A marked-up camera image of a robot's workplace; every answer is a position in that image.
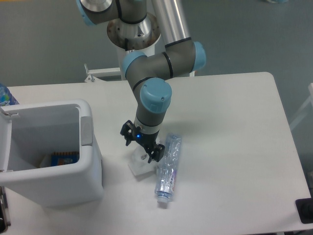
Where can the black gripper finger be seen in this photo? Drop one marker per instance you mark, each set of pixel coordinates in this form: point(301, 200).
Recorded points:
point(155, 152)
point(127, 132)

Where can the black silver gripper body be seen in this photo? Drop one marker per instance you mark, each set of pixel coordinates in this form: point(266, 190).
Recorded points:
point(145, 135)

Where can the crushed clear plastic bottle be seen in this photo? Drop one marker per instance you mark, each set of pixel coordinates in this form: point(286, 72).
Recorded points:
point(167, 169)

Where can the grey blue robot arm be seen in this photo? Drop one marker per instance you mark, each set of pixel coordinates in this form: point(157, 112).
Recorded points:
point(159, 47)

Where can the white trash can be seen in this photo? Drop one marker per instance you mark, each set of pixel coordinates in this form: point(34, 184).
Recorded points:
point(30, 133)

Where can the orange blue snack wrapper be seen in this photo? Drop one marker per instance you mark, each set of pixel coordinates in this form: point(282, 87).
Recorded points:
point(64, 158)

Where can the blue labelled water bottle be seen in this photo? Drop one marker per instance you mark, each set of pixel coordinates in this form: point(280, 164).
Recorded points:
point(6, 98)

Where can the black object at left edge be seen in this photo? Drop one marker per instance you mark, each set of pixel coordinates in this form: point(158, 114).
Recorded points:
point(5, 220)

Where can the black clamp at table corner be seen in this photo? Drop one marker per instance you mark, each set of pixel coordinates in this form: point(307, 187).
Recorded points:
point(305, 210)

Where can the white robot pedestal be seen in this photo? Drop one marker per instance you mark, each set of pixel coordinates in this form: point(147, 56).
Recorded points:
point(107, 74)

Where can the white frame at right edge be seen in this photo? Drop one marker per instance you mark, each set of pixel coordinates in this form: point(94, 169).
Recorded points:
point(303, 110)

